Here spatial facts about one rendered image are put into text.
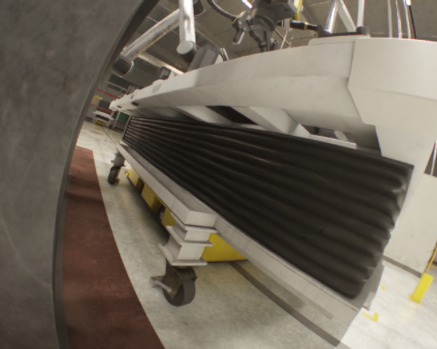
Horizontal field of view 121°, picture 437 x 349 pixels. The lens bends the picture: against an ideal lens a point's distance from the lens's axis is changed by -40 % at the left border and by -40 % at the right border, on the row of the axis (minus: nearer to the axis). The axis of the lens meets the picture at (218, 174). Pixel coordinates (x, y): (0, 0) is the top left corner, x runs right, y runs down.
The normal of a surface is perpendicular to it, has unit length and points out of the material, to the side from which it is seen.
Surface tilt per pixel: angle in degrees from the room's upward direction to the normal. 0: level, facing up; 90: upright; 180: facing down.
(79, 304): 0
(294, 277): 90
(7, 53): 90
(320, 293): 90
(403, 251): 90
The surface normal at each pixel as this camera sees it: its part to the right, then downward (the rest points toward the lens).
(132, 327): 0.36, -0.93
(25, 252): 0.58, 0.28
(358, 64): -0.73, -0.25
